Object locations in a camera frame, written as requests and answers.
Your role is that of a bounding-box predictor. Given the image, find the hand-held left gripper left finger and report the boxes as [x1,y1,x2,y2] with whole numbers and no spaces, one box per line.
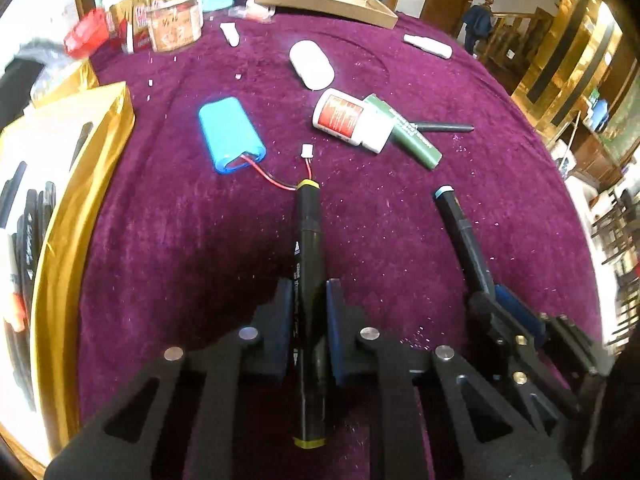
[44,279,294,480]

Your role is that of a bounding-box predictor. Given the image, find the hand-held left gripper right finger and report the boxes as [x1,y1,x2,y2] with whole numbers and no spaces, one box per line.
[325,279,572,480]

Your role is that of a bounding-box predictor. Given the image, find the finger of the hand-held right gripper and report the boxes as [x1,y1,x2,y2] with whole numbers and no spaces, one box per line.
[494,286,602,387]
[466,291,577,437]

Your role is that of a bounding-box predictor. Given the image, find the black marker with yellow ends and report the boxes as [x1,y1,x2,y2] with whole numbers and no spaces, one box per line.
[291,178,332,451]

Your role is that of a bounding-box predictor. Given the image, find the black marker with blue end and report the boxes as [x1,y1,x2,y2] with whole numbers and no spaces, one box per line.
[432,185,497,297]

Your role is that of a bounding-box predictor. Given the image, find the gold box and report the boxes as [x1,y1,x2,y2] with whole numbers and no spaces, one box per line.
[0,81,137,467]

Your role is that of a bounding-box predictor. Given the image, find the pile of black pens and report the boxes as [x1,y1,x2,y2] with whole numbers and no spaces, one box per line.
[0,160,57,413]

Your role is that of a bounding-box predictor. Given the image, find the purple velvet tablecloth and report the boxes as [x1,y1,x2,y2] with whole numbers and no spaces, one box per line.
[75,7,608,480]

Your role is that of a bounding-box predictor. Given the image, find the black chairs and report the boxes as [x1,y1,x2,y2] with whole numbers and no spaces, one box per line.
[591,187,640,283]

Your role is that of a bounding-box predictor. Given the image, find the dark slim pen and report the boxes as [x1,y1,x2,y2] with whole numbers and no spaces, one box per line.
[412,119,475,135]

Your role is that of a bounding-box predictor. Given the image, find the green cylinder marker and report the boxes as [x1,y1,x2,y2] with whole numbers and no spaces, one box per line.
[362,93,444,170]

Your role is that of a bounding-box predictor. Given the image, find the blue battery pack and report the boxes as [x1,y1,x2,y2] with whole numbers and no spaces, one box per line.
[198,97,315,192]

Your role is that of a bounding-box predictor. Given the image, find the white bottle with red label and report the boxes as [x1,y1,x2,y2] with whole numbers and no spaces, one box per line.
[312,88,396,154]

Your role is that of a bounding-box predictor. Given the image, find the blue screen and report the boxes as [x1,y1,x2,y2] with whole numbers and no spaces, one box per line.
[584,97,612,132]

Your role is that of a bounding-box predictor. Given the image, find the white oval case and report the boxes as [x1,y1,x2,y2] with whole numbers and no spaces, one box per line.
[288,39,335,92]

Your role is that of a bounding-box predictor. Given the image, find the gold pillar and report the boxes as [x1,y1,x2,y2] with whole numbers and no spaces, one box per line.
[510,0,623,128]

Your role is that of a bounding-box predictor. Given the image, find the wooden stair railing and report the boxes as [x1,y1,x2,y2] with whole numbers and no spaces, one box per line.
[489,6,557,77]

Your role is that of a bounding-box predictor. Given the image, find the single black pen in box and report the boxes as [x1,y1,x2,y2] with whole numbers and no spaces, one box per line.
[69,120,96,172]

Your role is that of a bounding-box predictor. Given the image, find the white rectangular stick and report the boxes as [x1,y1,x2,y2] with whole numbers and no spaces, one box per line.
[402,33,454,59]

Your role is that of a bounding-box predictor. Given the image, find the small clear packet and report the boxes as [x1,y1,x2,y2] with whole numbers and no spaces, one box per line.
[228,0,276,24]

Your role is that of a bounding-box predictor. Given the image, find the clear jar with orange contents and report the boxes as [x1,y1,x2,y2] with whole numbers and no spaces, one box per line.
[147,0,204,54]

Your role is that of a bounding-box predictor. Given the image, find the gold box lid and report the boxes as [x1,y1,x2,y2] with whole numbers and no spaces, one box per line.
[29,59,100,107]

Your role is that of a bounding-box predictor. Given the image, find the red and gold packet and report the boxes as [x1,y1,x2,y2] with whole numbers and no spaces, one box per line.
[109,0,152,54]

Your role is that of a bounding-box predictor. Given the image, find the red plastic lid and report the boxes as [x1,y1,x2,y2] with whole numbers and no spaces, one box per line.
[63,8,110,59]

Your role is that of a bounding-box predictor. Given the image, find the clear plastic bag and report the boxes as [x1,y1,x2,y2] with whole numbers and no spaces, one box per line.
[15,37,77,78]

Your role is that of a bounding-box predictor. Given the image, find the dark bag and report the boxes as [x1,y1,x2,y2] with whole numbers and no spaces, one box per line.
[0,56,32,128]

